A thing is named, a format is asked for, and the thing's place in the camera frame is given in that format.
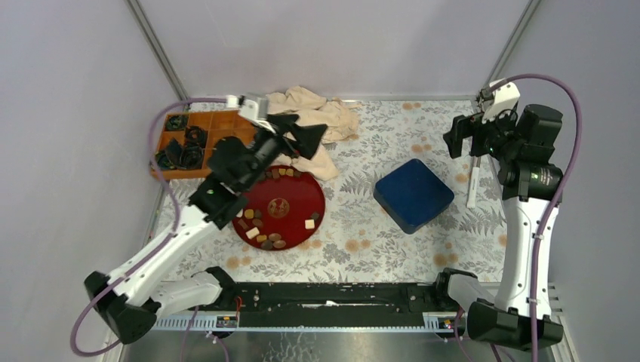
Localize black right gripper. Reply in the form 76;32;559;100
442;103;521;162

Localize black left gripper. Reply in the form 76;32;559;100
240;115;327;192

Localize navy box lid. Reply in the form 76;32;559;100
373;158;454;235

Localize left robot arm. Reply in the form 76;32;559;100
84;114;328;345

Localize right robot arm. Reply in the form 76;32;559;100
432;104;564;353

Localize beige crumpled cloth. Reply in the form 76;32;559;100
266;86;360;181

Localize red round tray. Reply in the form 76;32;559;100
232;166;326;251

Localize dark rolled tie patterned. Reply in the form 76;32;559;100
177;146;205;170

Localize wooden compartment tray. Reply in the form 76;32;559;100
153;111;256;180

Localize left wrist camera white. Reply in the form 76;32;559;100
225;94;276;134

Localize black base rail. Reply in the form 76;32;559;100
149;281;484;330

